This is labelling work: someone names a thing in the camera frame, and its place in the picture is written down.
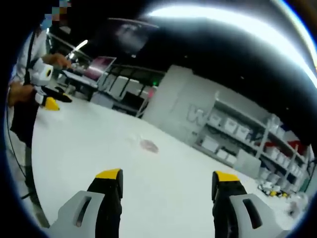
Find crumpled clear plastic wrap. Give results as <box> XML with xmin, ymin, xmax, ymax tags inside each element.
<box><xmin>284</xmin><ymin>193</ymin><xmax>310</xmax><ymax>219</ymax></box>

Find black strap on coat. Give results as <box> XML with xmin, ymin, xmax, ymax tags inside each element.
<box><xmin>24</xmin><ymin>31</ymin><xmax>35</xmax><ymax>84</ymax></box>

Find spare hand-held gripper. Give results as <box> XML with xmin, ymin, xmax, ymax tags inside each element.
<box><xmin>257</xmin><ymin>182</ymin><xmax>290</xmax><ymax>198</ymax></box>

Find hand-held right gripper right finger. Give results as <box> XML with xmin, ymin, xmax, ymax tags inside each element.
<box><xmin>211</xmin><ymin>170</ymin><xmax>285</xmax><ymax>238</ymax></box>

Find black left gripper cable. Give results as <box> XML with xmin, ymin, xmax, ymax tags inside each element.
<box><xmin>7</xmin><ymin>116</ymin><xmax>32</xmax><ymax>199</ymax></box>

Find large hanging dark screen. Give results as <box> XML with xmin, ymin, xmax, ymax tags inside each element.
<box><xmin>107</xmin><ymin>17</ymin><xmax>159</xmax><ymax>54</ymax></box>

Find short ceiling light bar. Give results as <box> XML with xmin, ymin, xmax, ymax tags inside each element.
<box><xmin>73</xmin><ymin>39</ymin><xmax>89</xmax><ymax>52</ymax></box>

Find clear resealable bag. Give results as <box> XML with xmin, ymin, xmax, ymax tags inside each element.
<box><xmin>126</xmin><ymin>135</ymin><xmax>159</xmax><ymax>155</ymax></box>

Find grey metal shelf rack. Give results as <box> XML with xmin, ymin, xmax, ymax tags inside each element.
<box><xmin>193</xmin><ymin>90</ymin><xmax>313</xmax><ymax>193</ymax></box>

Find grey panel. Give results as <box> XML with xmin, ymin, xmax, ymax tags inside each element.
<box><xmin>236</xmin><ymin>148</ymin><xmax>262</xmax><ymax>178</ymax></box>

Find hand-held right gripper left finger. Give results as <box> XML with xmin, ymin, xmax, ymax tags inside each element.
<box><xmin>51</xmin><ymin>168</ymin><xmax>124</xmax><ymax>238</ymax></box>

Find white desk black legs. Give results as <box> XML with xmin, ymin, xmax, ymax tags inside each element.
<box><xmin>60</xmin><ymin>71</ymin><xmax>100</xmax><ymax>101</ymax></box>

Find person's left hand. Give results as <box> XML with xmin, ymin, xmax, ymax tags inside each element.
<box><xmin>8</xmin><ymin>81</ymin><xmax>35</xmax><ymax>107</ymax></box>

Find long ceiling light strip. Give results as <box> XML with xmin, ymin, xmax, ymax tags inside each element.
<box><xmin>138</xmin><ymin>7</ymin><xmax>317</xmax><ymax>75</ymax></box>

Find white laptop purple screen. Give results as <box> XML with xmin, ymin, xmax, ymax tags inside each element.
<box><xmin>61</xmin><ymin>56</ymin><xmax>117</xmax><ymax>85</ymax></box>

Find person's dark garment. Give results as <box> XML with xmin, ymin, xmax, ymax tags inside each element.
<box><xmin>9</xmin><ymin>99</ymin><xmax>40</xmax><ymax>149</ymax></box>

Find row of white storage boxes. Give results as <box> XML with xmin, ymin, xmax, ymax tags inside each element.
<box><xmin>200</xmin><ymin>113</ymin><xmax>309</xmax><ymax>184</ymax></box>

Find white stand with pink item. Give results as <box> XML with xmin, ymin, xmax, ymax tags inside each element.
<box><xmin>138</xmin><ymin>85</ymin><xmax>157</xmax><ymax>117</ymax></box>

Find person in white shirt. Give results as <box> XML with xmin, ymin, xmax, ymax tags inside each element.
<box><xmin>6</xmin><ymin>26</ymin><xmax>50</xmax><ymax>199</ymax></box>

